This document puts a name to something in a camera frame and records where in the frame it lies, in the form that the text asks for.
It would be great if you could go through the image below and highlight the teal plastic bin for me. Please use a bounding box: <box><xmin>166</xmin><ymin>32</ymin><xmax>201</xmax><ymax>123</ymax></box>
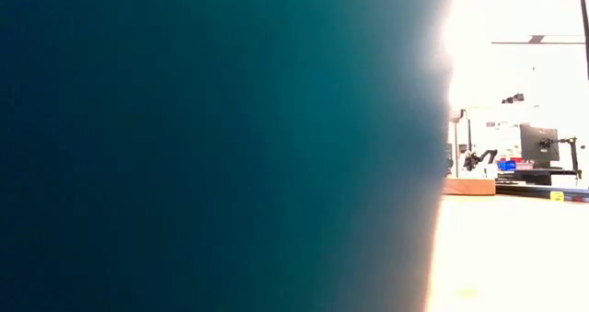
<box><xmin>0</xmin><ymin>0</ymin><xmax>455</xmax><ymax>312</ymax></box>

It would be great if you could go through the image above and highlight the white shade wooden base lamp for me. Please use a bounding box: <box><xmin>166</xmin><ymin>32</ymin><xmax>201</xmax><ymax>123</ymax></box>
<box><xmin>442</xmin><ymin>110</ymin><xmax>497</xmax><ymax>197</ymax></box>

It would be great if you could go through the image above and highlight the black monitor desk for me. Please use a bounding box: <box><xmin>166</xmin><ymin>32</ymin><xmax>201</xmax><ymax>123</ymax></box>
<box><xmin>495</xmin><ymin>167</ymin><xmax>582</xmax><ymax>187</ymax></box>

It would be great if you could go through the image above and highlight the black computer monitor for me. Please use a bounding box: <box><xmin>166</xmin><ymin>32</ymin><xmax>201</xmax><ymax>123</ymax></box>
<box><xmin>519</xmin><ymin>123</ymin><xmax>560</xmax><ymax>164</ymax></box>

